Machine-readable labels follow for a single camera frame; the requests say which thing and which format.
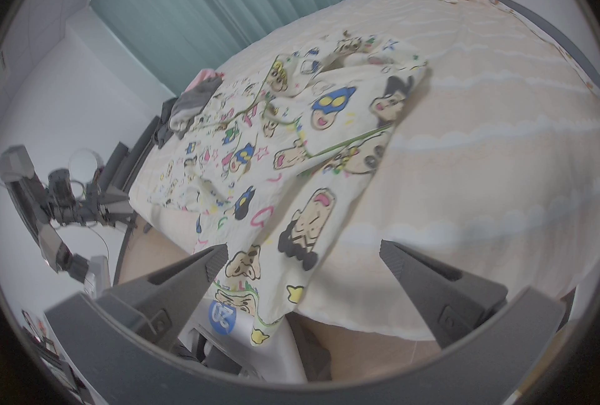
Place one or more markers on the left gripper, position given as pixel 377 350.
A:
pixel 93 208

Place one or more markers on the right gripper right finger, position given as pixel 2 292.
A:
pixel 436 295

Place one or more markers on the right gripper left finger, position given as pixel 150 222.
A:
pixel 173 295

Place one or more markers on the white printed pyjama top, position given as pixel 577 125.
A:
pixel 290 150

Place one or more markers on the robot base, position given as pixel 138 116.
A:
pixel 262 347

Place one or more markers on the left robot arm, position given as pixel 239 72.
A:
pixel 28 206

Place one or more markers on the bed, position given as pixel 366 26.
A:
pixel 492 112

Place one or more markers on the black chest of drawers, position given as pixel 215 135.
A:
pixel 133 150

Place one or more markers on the black garment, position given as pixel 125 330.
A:
pixel 165 126

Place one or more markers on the grey garment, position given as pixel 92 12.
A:
pixel 194 101

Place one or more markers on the pink garment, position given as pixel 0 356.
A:
pixel 204 77

